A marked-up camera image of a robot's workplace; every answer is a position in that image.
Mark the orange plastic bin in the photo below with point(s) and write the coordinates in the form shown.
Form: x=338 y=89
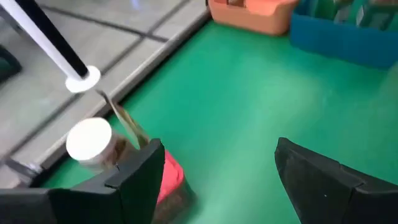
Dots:
x=255 y=21

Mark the white lid glass spice jar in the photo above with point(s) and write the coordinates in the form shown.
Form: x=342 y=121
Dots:
x=88 y=138

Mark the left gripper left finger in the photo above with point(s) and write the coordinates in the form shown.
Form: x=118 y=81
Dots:
x=109 y=202

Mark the blue plastic bin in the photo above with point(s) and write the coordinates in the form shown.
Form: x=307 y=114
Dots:
x=342 y=46

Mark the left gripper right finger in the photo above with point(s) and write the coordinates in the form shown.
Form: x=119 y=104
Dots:
x=326 y=193

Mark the green label glass spice jar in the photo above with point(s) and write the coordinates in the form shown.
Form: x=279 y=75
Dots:
x=323 y=7
x=377 y=15

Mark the red lid spice tin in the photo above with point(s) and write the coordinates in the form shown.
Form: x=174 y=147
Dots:
x=171 y=177

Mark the white pole with round foot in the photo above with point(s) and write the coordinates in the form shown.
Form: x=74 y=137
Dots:
x=46 y=34

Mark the brown spice packet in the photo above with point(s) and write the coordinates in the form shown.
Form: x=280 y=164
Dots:
x=237 y=2

